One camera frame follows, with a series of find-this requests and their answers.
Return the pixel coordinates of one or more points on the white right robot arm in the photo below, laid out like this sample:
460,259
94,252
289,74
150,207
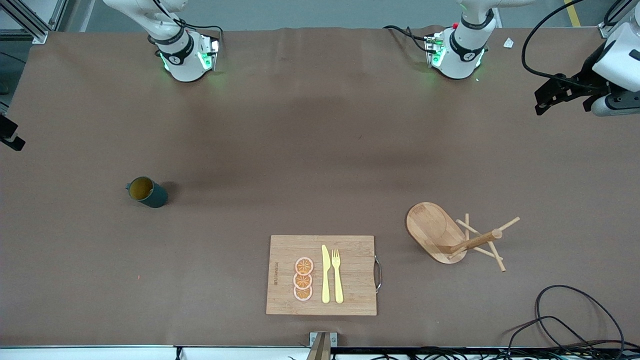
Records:
182,65

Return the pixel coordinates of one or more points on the yellow plastic fork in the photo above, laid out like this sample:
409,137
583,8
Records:
338,285

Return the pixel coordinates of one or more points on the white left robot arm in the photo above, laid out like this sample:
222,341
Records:
465,55

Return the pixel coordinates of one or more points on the dark green ribbed cup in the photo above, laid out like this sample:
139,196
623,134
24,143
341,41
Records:
155,197

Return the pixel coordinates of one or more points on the small white paper scrap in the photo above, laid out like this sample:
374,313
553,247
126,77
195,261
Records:
508,43

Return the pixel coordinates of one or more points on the bamboo cutting board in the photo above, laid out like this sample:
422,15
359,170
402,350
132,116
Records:
355,280

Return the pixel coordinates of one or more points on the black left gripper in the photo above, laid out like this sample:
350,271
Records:
588,78

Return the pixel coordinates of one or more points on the brown table cover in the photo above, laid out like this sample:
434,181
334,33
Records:
200,150

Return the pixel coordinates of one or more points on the orange slice toy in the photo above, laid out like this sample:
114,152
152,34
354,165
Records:
302,281
304,265
303,294

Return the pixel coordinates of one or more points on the aluminium frame profile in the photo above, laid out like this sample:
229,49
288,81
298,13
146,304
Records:
35,32
606,30

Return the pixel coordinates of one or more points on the grey metal bracket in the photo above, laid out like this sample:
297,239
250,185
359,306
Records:
322,340

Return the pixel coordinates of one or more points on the yellow plastic knife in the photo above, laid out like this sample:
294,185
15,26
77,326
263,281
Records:
325,280

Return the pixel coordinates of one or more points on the wooden cup rack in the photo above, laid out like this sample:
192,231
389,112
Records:
430,230

